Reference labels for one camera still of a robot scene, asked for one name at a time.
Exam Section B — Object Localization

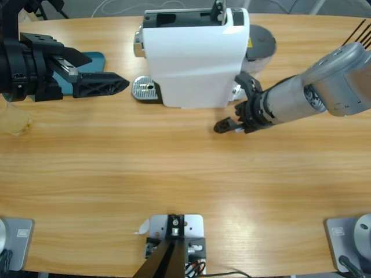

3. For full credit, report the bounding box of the light wooden crate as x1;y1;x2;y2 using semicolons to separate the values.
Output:
17;5;40;23

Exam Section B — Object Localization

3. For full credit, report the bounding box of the white paper tab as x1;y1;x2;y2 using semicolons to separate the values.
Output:
133;219;151;235

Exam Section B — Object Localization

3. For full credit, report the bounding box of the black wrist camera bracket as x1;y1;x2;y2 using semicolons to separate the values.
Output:
234;71;264;95

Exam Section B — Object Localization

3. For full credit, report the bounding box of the grey base plate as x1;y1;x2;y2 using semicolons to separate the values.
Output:
0;217;35;272
323;217;371;273

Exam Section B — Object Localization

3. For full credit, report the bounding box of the dark camera post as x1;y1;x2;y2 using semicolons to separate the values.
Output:
134;214;186;278

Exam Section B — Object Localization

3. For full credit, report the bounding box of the teal plastic tray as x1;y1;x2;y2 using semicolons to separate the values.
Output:
52;51;107;98

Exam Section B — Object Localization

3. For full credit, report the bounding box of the thin black cable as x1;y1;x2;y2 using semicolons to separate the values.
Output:
206;270;252;278

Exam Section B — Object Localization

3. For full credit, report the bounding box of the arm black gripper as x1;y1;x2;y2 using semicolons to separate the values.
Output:
213;92;276;134
0;32;130;102

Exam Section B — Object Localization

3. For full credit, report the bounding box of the grey coffee machine lever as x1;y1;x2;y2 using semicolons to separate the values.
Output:
209;0;227;25

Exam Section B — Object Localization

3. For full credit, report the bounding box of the white capsule coffee machine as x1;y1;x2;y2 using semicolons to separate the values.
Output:
132;7;278;111

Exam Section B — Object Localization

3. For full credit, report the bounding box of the clear glass cup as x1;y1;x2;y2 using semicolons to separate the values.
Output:
0;98;33;137

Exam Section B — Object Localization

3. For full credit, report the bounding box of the black base cable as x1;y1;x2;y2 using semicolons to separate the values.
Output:
0;249;14;275
338;254;365;278

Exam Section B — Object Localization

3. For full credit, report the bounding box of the black capsule holder with rods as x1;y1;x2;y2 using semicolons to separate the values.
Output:
341;19;371;50

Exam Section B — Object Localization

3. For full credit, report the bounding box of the silver drip tray grid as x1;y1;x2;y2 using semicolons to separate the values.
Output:
132;75;163;104

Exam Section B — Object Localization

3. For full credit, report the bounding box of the clear water tank grey lid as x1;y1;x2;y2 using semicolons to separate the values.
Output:
231;24;278;102

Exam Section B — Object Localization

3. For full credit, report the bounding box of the white floor cable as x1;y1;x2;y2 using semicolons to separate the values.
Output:
92;0;186;17

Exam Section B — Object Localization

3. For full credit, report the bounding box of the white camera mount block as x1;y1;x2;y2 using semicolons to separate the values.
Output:
144;213;207;278

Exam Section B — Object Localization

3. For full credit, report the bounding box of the black chair frame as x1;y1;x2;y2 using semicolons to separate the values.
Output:
27;0;70;20

